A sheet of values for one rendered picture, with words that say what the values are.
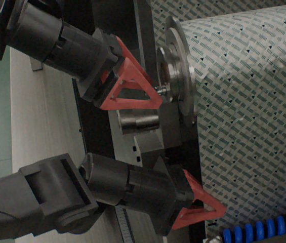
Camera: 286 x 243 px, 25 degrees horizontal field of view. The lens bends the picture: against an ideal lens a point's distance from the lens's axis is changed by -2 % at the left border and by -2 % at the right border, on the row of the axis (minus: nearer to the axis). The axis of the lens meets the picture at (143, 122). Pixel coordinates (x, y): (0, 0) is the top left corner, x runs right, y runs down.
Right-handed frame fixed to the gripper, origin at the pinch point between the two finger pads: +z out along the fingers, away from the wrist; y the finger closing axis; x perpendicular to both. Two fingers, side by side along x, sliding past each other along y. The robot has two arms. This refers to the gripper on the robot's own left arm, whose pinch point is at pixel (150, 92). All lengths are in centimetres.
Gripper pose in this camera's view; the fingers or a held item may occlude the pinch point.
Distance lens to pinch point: 83.6
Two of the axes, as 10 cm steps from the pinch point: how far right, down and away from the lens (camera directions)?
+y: 1.9, 4.5, -8.7
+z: 8.2, 4.1, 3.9
